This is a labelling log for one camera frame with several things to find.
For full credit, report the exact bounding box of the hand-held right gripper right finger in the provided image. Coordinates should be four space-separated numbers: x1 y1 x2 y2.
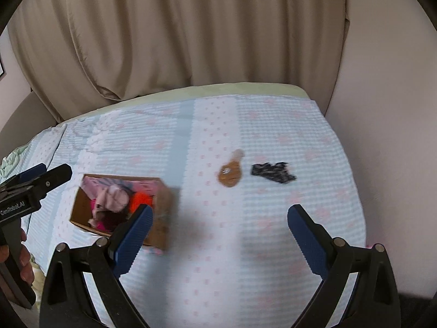
287 204 401 328

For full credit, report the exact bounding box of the person's left hand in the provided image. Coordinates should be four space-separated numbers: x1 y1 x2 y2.
0 227 35 284

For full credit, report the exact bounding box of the cardboard box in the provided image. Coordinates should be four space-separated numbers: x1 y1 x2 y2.
69 174 180 251

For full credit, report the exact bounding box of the blue checked blanket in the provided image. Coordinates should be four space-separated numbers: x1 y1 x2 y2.
0 94 367 328

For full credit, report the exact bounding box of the beige headboard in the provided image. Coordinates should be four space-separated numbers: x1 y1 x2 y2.
0 89 65 158

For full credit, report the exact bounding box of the magenta zip pouch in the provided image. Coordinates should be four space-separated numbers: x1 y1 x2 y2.
89 200 117 232

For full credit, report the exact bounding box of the pale green bed sheet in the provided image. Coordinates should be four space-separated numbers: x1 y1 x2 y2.
0 82 316 178

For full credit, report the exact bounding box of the dusty pink cloth bow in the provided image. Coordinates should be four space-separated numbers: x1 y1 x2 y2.
89 185 115 224

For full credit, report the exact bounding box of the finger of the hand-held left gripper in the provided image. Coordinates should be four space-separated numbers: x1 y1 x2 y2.
34 164 73 195
19 163 47 182

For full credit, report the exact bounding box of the brown plush toy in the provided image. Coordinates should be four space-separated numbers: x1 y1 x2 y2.
218 149 244 188

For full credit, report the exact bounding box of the orange carrot plush toy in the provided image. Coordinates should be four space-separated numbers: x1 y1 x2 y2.
129 192 154 213

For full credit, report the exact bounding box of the beige curtain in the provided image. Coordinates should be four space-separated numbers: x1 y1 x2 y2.
7 0 350 124

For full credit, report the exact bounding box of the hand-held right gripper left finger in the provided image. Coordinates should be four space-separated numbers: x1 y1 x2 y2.
39 204 154 328

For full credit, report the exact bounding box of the black patterned cloth bow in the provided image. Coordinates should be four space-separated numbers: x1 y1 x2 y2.
252 161 297 185

